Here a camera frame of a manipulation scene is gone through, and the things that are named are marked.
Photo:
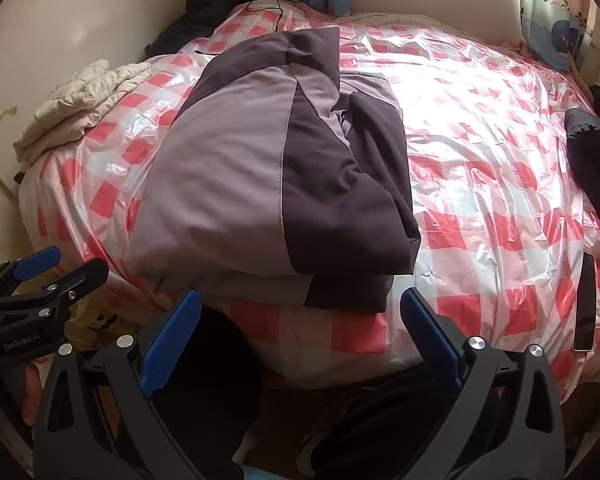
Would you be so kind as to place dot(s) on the pink checked plastic bed cover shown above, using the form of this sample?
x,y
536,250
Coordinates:
x,y
480,185

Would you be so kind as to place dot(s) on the purple two-tone jacket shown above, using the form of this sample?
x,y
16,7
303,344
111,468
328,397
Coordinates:
x,y
220,175

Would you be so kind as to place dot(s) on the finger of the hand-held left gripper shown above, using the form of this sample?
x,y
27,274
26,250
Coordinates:
x,y
35,262
87,275

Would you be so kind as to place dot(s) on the yellow printed bag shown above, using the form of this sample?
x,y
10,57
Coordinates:
x,y
97,322

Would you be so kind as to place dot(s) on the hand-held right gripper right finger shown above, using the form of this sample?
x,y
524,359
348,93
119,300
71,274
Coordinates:
x,y
427,335

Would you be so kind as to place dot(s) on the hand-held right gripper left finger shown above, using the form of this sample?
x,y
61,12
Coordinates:
x,y
172,340

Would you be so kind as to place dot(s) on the dark grey garment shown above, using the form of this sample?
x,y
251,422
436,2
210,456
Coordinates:
x,y
592,160

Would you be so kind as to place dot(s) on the black padded coat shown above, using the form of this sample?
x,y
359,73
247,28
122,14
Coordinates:
x,y
215,5

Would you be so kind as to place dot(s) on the cream quilted blanket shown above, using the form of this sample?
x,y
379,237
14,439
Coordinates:
x,y
80,105

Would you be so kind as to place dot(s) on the person's left hand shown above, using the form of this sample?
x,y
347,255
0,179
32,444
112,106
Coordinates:
x,y
32,390

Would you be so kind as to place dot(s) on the black smartphone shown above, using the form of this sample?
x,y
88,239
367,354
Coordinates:
x,y
584,305

